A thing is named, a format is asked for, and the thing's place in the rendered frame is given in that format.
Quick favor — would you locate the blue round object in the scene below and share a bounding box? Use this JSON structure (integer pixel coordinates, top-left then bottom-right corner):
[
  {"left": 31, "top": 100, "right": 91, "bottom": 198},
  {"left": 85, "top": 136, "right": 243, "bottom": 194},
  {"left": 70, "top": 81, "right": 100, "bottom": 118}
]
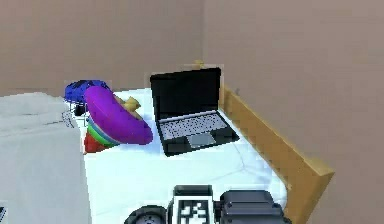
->
[{"left": 63, "top": 79, "right": 111, "bottom": 104}]

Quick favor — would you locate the purple rainbow spinning top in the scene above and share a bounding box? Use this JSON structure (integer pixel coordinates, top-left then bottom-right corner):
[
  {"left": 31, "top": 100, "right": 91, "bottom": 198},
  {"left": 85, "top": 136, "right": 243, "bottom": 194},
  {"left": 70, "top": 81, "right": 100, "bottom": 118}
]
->
[{"left": 83, "top": 85, "right": 154, "bottom": 154}]

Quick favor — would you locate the black laptop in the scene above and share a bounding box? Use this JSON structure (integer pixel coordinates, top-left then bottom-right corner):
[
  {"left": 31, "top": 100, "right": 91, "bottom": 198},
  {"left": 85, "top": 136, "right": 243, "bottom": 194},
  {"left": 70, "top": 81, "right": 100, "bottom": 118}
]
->
[{"left": 149, "top": 67, "right": 241, "bottom": 158}]

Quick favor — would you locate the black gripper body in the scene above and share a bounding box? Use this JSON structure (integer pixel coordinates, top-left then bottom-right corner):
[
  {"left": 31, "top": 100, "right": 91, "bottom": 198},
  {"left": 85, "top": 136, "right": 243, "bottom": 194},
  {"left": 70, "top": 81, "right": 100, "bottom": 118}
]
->
[{"left": 124, "top": 205, "right": 168, "bottom": 224}]

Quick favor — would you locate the wooden bed with white sheet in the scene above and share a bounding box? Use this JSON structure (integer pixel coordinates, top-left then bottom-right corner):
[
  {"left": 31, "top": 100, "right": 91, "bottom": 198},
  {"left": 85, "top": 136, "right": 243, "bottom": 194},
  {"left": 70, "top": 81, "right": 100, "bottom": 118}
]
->
[{"left": 79, "top": 60, "right": 336, "bottom": 224}]

